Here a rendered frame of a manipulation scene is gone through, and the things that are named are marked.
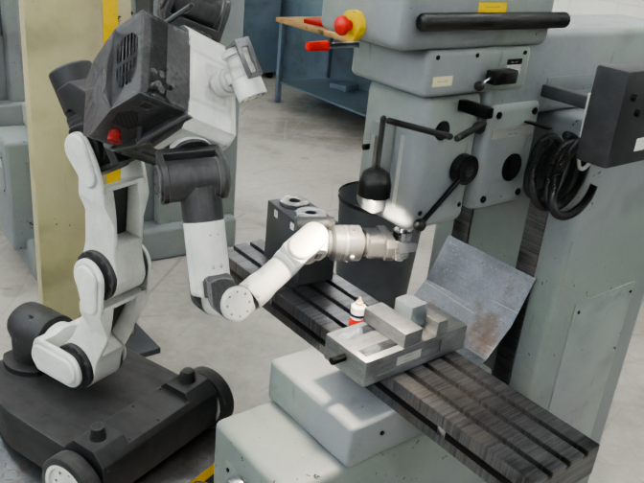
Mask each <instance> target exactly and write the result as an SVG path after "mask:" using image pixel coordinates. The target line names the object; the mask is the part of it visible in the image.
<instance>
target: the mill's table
mask: <svg viewBox="0 0 644 483"><path fill-rule="evenodd" d="M227 250H228V259H229V267H230V275H231V276H232V278H233V280H234V283H235V284H236V285H237V286H238V285H239V284H240V283H241V282H242V281H244V280H245V279H246V278H247V277H248V276H249V275H251V274H253V273H254V272H256V271H258V270H259V269H260V268H261V267H262V266H263V265H265V264H266V263H267V262H268V261H269V259H268V258H267V257H266V256H265V241H264V240H257V241H251V242H250V245H249V244H247V243H246V242H245V243H241V244H236V245H234V249H232V248H231V247H230V246H227ZM359 296H361V301H363V304H365V305H366V307H369V306H372V305H375V304H378V303H379V301H377V300H376V299H374V298H373V297H371V296H370V295H368V294H366V293H365V292H363V291H362V290H360V289H359V288H357V287H355V286H354V285H352V284H350V283H349V282H347V281H346V280H344V279H343V278H341V277H340V276H338V275H337V274H335V273H333V278H332V279H331V280H326V281H321V282H315V283H310V284H305V285H300V286H297V285H296V284H295V283H294V282H293V281H292V280H291V279H289V280H288V281H287V282H286V283H285V284H284V285H283V286H282V287H280V288H279V289H278V290H277V291H276V292H275V293H274V295H273V296H272V297H271V298H270V299H269V300H268V301H267V302H266V303H265V304H264V305H263V308H264V309H265V310H267V311H268V312H269V313H271V314H272V315H273V316H275V317H276V318H277V319H278V320H280V321H281V322H282V323H284V324H285V325H286V326H287V327H289V328H290V329H291V330H292V331H294V332H295V333H296V334H298V335H299V336H300V337H302V338H303V339H304V340H306V341H307V342H308V343H309V344H310V345H311V346H312V347H314V348H315V349H316V350H317V351H319V352H320V353H321V354H322V355H324V352H325V343H326V334H328V333H331V332H334V331H337V330H340V329H343V328H346V327H349V321H350V313H351V306H352V304H353V303H355V302H356V300H358V297H359ZM365 388H367V389H368V390H369V391H370V392H372V393H373V394H374V395H376V396H377V397H378V398H379V399H381V400H382V401H383V402H384V403H386V404H387V405H389V406H390V407H391V408H392V409H394V410H395V411H396V412H398V413H399V414H400V415H401V416H403V417H404V418H405V419H406V420H407V421H408V422H410V423H411V424H413V425H414V426H415V427H417V428H418V429H419V430H421V432H422V433H424V434H425V435H426V436H428V437H429V438H430V439H431V440H433V441H434V442H435V443H437V444H438V445H439V446H440V447H442V448H443V449H444V450H446V451H447V452H448V453H450V454H451V455H452V456H453V457H455V458H456V459H457V460H459V461H460V462H461V463H462V464H464V465H465V466H466V467H468V468H469V469H470V470H471V471H473V472H474V473H475V474H477V475H478V476H479V477H481V478H482V479H483V480H484V481H486V482H487V483H577V482H578V481H580V480H582V479H583V478H585V477H586V476H588V475H590V474H591V473H592V470H593V466H594V463H595V460H596V456H597V453H598V450H599V447H600V445H599V444H598V443H596V442H595V441H593V440H592V439H590V438H588V437H587V436H585V434H583V433H582V432H580V431H579V430H577V429H576V428H574V427H572V426H571V425H569V424H567V423H566V422H564V421H563V420H561V419H560V418H558V417H556V416H555V415H553V414H552V413H550V412H549V411H547V410H546V409H544V408H542V407H541V406H539V405H538V404H536V403H535V402H533V401H531V400H530V399H528V398H526V397H525V396H523V395H522V394H520V393H519V392H518V391H517V390H515V389H514V388H512V387H510V386H509V385H507V384H506V383H504V382H503V381H501V380H500V379H498V378H496V377H494V376H493V375H491V374H490V373H488V372H487V371H485V370H484V369H482V368H481V367H479V366H477V365H476V364H474V363H473V362H471V361H470V360H468V359H467V358H465V357H464V356H461V355H460V354H458V353H457V352H455V351H453V352H451V353H448V354H446V355H443V356H439V357H437V358H434V359H433V360H430V361H428V362H425V363H423V364H421V365H418V366H416V367H413V368H411V369H408V370H406V371H403V372H401V373H398V374H397V375H394V376H392V377H389V378H387V379H383V380H380V381H378V382H375V383H373V384H370V385H368V386H365Z"/></svg>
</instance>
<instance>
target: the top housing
mask: <svg viewBox="0 0 644 483"><path fill-rule="evenodd" d="M553 5H554V0H323V10H322V24H323V26H324V28H325V29H327V30H329V31H332V32H335V30H334V21H335V19H336V18H337V17H338V16H340V15H343V14H344V12H345V11H348V10H359V11H361V12H362V13H363V15H364V17H365V21H366V30H365V33H364V36H363V37H362V39H361V40H364V41H368V42H371V43H375V44H378V45H381V46H384V47H388V48H391V49H395V50H399V51H408V50H428V49H448V48H468V47H488V46H508V45H528V44H540V43H542V42H544V41H545V39H546V37H547V33H548V29H518V30H485V31H452V32H420V31H419V30H418V28H417V26H416V20H417V17H418V15H419V14H420V13H428V12H552V9H553Z"/></svg>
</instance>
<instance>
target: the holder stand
mask: <svg viewBox="0 0 644 483"><path fill-rule="evenodd" d="M295 216H301V217H329V215H328V214H327V213H326V212H325V211H324V210H322V209H319V208H318V207H316V206H315V205H314V204H312V203H311V202H310V201H309V200H308V199H307V198H305V197H303V196H299V195H285V196H282V197H281V198H279V199H271V200H269V201H268V203H267V217H266V231H265V246H264V255H265V256H266V257H267V258H268V259H269V260H271V259H272V257H273V256H274V254H275V253H276V252H277V251H278V250H279V249H280V248H281V247H282V245H283V244H284V243H285V242H286V241H287V240H288V239H289V238H291V237H292V236H293V235H294V234H295V233H296V232H298V231H299V230H295V229H294V218H295ZM333 273H334V262H333V261H331V260H330V259H329V257H325V258H323V259H322V260H320V261H315V262H313V263H312V264H304V265H303V266H302V267H301V268H300V269H299V271H298V272H297V273H296V274H295V275H294V276H293V277H292V278H291V280H292V281H293V282H294V283H295V284H296V285H297V286H300V285H305V284H310V283H315V282H321V281H326V280H331V279H332V278H333Z"/></svg>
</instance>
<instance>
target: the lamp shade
mask: <svg viewBox="0 0 644 483"><path fill-rule="evenodd" d="M391 187H392V183H391V178H390V173H389V172H387V171H386V170H385V169H384V168H381V167H379V169H376V168H375V167H370V168H368V169H366V170H364V171H363V173H362V175H361V177H360V179H359V181H358V187H357V194H358V195H359V196H361V197H363V198H366V199H370V200H386V199H388V198H390V194H391Z"/></svg>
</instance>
